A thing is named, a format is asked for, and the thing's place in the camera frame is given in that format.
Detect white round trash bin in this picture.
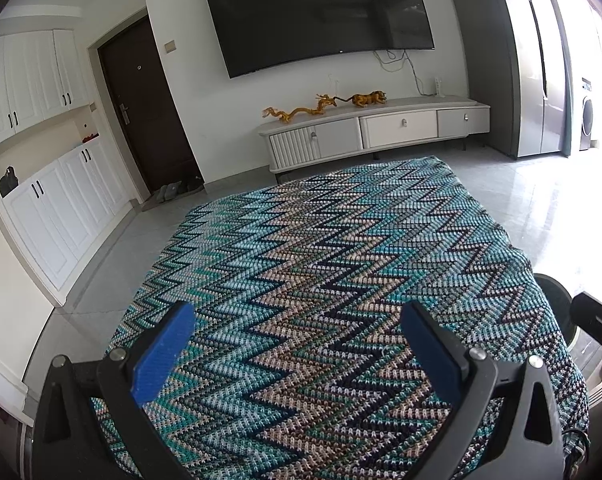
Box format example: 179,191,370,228
534,273,578,350

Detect teal zigzag woven rug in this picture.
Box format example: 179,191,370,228
111,156,588,479

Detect white front-load washing machine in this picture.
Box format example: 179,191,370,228
580,78,595,151

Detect shoes by door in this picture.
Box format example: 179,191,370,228
142,177,204,210

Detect black bag on shelf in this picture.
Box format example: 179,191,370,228
0,166,19,197

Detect white low TV cabinet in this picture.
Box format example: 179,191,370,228
256,96,491,176

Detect white router on cabinet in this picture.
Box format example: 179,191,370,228
434,76,445,98

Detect golden tiger figurine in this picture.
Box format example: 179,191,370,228
336,90,386,107

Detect golden dragon figurine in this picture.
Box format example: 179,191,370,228
262,94,337,124

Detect dark brown entrance door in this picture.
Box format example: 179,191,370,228
97,16,203,194

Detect silver double-door refrigerator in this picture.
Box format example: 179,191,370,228
440,0,567,161

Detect teal window curtain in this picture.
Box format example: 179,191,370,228
545,0,573,157

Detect white wall cupboard unit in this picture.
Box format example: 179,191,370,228
0,29,133,304

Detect white TV cables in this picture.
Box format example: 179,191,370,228
372,48,439,98

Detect beige wall switch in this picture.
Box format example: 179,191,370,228
164,40,176,53

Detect large black wall television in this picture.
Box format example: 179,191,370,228
208,0,434,78

